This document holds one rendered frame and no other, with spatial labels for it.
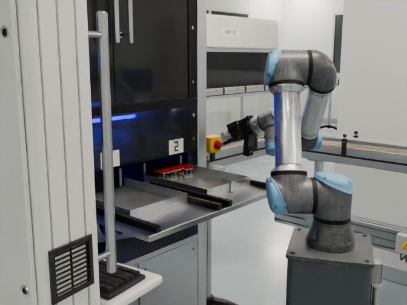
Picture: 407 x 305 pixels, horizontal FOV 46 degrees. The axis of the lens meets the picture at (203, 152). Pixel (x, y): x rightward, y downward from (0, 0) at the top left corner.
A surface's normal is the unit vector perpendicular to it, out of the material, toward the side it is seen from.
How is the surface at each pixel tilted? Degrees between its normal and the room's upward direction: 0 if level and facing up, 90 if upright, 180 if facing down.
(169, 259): 90
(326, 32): 90
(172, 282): 90
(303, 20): 90
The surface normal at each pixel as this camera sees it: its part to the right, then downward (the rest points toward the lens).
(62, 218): 0.85, 0.11
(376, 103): -0.66, 0.15
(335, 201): -0.01, 0.19
